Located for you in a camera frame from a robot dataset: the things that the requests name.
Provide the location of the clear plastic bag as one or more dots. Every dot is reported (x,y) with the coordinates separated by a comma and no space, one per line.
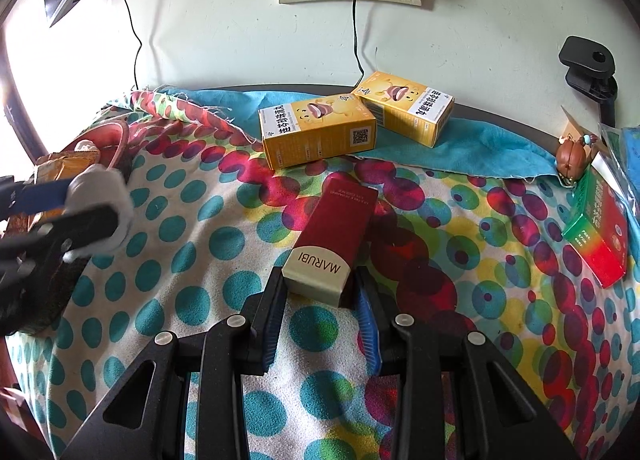
(627,154)

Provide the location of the polka-dot cloth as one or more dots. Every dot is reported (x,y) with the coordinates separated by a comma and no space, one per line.
(175,240)

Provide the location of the yellow cardboard box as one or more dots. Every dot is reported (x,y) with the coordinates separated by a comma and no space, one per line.
(400,104)
(310,132)

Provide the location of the red round basin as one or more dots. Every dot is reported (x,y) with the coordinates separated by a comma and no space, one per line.
(120,144)

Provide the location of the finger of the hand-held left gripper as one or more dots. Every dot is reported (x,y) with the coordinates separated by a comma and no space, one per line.
(85,225)
(45,195)

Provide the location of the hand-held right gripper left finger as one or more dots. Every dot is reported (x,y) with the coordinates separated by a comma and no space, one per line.
(272,325)

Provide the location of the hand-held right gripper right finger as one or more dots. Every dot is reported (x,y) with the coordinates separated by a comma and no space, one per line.
(367,330)

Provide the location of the yellow snack packet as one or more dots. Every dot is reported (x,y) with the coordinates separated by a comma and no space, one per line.
(65,164)

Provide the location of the brown figurine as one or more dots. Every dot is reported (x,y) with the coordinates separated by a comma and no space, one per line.
(570,159)

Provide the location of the black clip mount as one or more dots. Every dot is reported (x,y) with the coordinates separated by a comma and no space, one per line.
(585,54)

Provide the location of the white paper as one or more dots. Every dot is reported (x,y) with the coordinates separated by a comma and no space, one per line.
(86,144)
(100,185)

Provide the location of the dark red box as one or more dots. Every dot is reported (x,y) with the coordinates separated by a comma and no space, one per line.
(335,230)

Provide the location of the red and green box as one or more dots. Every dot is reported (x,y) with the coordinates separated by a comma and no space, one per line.
(597,230)

